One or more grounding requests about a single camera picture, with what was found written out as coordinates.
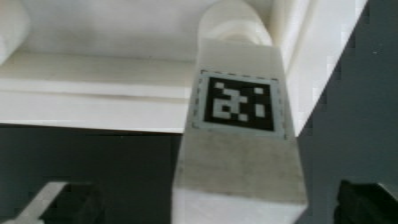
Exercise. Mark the white square table top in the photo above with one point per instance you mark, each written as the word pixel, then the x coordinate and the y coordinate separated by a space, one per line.
pixel 98 55

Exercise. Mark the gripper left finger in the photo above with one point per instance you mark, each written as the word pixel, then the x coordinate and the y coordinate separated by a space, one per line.
pixel 62 205

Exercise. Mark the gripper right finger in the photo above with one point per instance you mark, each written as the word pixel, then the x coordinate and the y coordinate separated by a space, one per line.
pixel 366 203

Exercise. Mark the white table leg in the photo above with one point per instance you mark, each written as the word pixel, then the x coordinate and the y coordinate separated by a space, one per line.
pixel 238 181

